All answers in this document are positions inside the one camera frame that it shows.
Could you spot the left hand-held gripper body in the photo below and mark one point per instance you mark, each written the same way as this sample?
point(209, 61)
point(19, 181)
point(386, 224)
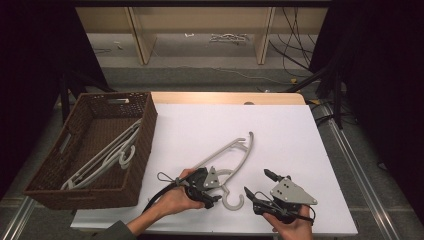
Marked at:
point(211, 180)

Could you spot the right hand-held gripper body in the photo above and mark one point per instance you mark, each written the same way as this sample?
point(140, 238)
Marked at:
point(290, 195)

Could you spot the grey plastic clothes hanger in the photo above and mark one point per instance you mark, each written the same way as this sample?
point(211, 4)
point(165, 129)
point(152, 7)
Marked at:
point(240, 160)
point(110, 146)
point(100, 168)

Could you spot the brown woven basket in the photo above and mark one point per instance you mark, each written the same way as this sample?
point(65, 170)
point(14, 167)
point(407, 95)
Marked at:
point(50, 180)

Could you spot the person's left hand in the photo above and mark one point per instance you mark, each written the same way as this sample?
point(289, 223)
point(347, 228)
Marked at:
point(176, 201)

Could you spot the person's right hand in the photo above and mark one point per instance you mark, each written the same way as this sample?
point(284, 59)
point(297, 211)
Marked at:
point(296, 230)

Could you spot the yellow tape piece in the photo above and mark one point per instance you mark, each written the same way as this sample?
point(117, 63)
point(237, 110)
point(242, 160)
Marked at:
point(293, 80)
point(315, 101)

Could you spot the dark grey sleeve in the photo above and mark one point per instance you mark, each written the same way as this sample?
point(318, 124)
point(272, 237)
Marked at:
point(110, 231)

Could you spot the black metal stand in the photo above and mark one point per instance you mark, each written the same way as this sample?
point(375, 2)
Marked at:
point(65, 96)
point(336, 83)

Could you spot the pile of white hangers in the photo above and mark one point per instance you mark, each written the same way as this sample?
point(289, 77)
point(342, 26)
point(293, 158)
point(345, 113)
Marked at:
point(230, 37)

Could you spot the small white floor item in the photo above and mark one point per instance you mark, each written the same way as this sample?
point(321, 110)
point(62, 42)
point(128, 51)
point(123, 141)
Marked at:
point(189, 34)
point(117, 45)

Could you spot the black curtain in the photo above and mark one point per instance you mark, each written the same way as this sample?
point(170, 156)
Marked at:
point(33, 66)
point(383, 83)

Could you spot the wooden cabinet with shelf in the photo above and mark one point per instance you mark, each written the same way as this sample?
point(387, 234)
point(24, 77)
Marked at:
point(200, 20)

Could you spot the metal floor rail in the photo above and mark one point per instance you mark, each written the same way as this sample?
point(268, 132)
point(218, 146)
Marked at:
point(18, 216)
point(353, 160)

